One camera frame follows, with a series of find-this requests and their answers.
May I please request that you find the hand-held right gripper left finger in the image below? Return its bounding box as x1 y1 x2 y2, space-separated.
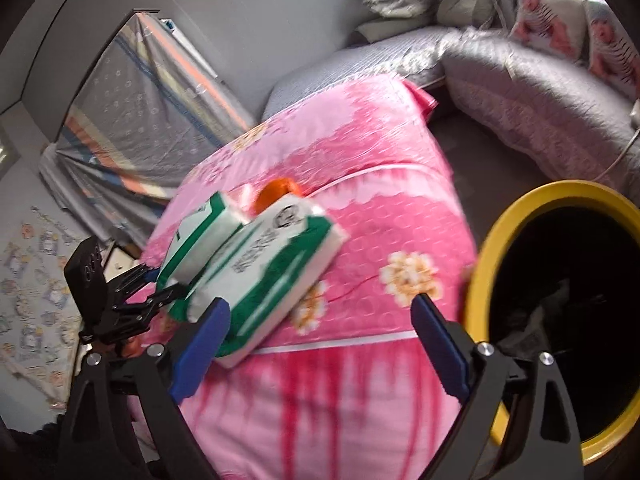
60 297 233 480

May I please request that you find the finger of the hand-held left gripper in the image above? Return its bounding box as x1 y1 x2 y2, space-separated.
106 265 161 302
111 284 186 322

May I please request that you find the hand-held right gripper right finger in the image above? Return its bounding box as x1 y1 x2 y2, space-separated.
410 294 586 480

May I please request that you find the green white tissue packet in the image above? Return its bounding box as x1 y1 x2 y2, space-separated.
187 199 349 368
159 191 251 321

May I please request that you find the yellow trash bin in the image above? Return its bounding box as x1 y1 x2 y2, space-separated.
462 180 640 466

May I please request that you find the white tv cabinet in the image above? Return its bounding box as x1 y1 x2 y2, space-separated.
102 242 143 281

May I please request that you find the pink floral blanket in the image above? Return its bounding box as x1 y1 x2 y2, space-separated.
127 75 481 480

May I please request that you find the orange fruit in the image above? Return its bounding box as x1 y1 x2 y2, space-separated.
252 178 304 213

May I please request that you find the striped floral cloth cover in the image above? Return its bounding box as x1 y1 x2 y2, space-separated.
40 10 256 233

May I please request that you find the grey quilted sofa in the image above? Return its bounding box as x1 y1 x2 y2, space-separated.
262 0 640 181

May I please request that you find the flat grey cushion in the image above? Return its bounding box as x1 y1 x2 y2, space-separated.
355 12 436 43

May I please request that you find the beige grey cushion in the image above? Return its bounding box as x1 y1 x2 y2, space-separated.
439 0 497 29

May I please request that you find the baby print pillow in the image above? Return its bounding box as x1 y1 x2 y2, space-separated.
510 0 593 63
585 0 637 101

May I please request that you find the cartoon printed wall mat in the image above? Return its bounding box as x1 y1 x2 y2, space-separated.
0 205 108 411

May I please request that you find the white cable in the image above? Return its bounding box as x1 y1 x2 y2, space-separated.
595 127 640 181

